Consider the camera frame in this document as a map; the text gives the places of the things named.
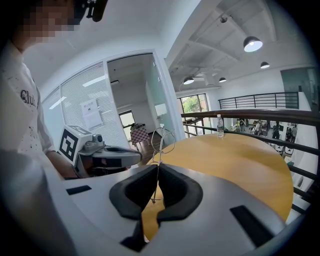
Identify person's left forearm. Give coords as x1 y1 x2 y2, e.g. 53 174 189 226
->
46 150 84 180

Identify glass door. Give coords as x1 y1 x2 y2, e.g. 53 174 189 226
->
144 53 179 143

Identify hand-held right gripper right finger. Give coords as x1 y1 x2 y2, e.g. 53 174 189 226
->
139 163 288 256

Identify checkered cloth table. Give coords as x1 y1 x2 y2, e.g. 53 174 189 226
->
129 122 152 151

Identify black head-worn camera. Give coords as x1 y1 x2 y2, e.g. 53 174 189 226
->
73 0 109 23

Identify white window blinds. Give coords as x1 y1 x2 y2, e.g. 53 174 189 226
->
41 61 131 151

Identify black mezzanine railing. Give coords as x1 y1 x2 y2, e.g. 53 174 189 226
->
217 91 300 110

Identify large black dome pendant lamp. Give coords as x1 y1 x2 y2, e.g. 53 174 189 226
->
243 35 264 53

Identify person's white printed shirt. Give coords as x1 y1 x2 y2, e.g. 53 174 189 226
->
0 41 66 183

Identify black-framed window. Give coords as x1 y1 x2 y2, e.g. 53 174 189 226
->
176 93 210 115

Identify white paper notice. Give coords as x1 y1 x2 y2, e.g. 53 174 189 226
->
80 98 104 130

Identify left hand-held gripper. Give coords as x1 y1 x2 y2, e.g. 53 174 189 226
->
57 124 143 179

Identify clear plastic water bottle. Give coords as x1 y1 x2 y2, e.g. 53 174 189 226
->
216 113 225 139

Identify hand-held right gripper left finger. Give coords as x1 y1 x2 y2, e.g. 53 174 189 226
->
62 164 160 256

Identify dark wooden handrail with bars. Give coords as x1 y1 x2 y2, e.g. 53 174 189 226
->
180 108 320 216

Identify thin metal wire-frame glasses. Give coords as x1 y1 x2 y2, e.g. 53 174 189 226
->
149 126 176 205

